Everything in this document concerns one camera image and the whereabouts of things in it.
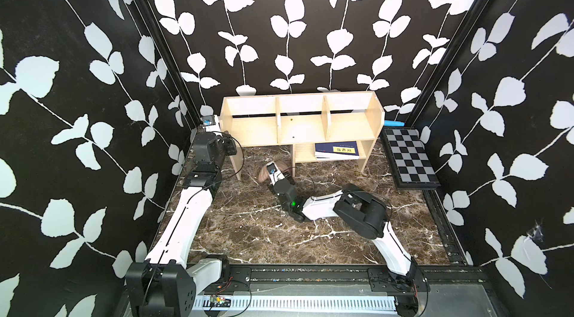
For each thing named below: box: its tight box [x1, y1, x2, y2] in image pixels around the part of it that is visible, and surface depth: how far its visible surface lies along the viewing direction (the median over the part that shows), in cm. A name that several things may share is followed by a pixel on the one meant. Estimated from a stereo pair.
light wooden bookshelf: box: [221, 91, 385, 181], surface depth 85 cm
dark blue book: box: [314, 141, 360, 160], surface depth 93 cm
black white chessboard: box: [380, 127, 441, 190], surface depth 104 cm
